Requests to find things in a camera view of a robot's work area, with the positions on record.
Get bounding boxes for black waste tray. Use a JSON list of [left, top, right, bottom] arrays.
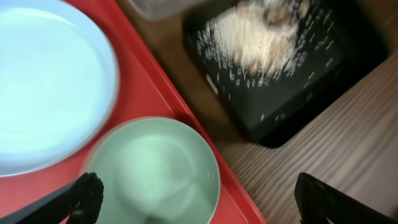
[[182, 0, 389, 148]]

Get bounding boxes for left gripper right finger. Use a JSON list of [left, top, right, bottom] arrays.
[[294, 172, 397, 224]]

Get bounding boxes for rice and food scraps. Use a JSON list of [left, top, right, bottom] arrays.
[[195, 0, 336, 122]]

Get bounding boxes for red serving tray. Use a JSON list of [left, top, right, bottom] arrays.
[[1, 0, 266, 224]]

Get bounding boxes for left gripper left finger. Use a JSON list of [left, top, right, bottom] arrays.
[[1, 172, 104, 224]]

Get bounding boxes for green bowl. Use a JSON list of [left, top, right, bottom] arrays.
[[85, 117, 221, 224]]

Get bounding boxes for light blue plate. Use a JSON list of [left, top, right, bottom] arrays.
[[1, 1, 119, 177]]

